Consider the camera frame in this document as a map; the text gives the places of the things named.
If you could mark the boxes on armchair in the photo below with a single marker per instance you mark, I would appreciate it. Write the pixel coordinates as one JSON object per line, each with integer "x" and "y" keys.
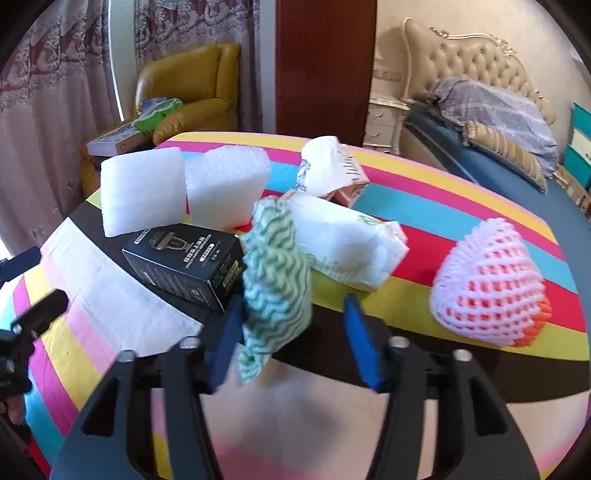
{"x": 115, "y": 141}

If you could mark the person's left hand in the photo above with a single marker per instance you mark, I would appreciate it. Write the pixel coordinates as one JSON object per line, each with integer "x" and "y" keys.
{"x": 16, "y": 408}

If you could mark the wooden crib rail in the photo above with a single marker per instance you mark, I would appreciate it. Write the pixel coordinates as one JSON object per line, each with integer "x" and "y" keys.
{"x": 575, "y": 189}

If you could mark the black cardboard box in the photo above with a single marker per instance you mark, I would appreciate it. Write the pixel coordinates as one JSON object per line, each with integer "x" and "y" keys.
{"x": 184, "y": 272}

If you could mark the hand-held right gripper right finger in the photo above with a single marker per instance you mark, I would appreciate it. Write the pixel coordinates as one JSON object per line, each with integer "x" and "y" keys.
{"x": 364, "y": 346}

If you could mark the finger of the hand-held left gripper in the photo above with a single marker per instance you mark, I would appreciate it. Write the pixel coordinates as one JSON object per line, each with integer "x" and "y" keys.
{"x": 46, "y": 307}
{"x": 21, "y": 264}

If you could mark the tufted beige headboard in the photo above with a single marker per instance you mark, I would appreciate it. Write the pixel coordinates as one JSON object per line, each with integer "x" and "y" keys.
{"x": 471, "y": 55}

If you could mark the yellow leather armchair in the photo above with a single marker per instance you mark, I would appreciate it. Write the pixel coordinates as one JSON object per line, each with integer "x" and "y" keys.
{"x": 194, "y": 69}

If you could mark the white foam block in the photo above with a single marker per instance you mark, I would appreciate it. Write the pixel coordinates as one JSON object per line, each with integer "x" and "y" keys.
{"x": 143, "y": 189}
{"x": 226, "y": 184}

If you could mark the striped pillow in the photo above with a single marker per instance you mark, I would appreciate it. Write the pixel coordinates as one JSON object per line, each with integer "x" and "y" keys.
{"x": 508, "y": 152}

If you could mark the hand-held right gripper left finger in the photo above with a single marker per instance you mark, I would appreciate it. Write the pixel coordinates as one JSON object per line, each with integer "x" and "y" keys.
{"x": 228, "y": 344}

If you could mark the stack of plastic storage boxes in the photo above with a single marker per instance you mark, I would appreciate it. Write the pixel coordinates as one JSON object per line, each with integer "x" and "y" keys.
{"x": 579, "y": 138}

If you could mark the pink foam fruit net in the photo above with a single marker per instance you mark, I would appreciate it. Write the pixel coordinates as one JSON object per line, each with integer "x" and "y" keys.
{"x": 485, "y": 286}

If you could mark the wall switch panel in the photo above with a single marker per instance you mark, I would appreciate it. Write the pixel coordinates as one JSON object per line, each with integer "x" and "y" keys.
{"x": 387, "y": 74}

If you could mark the blue-grey quilt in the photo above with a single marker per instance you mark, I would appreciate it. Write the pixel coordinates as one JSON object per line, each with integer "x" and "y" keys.
{"x": 498, "y": 110}

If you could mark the green and white package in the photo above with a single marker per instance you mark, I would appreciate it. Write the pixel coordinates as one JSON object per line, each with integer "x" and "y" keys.
{"x": 157, "y": 115}

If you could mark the green wavy patterned cloth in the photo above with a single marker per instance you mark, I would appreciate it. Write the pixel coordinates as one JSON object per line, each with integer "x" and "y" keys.
{"x": 277, "y": 286}

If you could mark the cream nightstand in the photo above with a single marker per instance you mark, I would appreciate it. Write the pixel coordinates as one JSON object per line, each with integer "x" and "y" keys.
{"x": 381, "y": 124}

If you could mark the pink lace curtain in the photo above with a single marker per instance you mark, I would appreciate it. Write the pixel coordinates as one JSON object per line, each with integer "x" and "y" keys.
{"x": 46, "y": 115}
{"x": 184, "y": 23}

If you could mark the brown wooden wardrobe panel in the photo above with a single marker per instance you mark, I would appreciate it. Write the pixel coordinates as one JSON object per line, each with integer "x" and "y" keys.
{"x": 323, "y": 69}

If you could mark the white paper bag blue print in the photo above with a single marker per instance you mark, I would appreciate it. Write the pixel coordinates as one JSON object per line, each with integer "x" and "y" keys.
{"x": 323, "y": 166}

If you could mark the bed with blue sheet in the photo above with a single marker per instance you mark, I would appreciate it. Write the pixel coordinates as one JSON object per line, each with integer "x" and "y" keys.
{"x": 508, "y": 207}

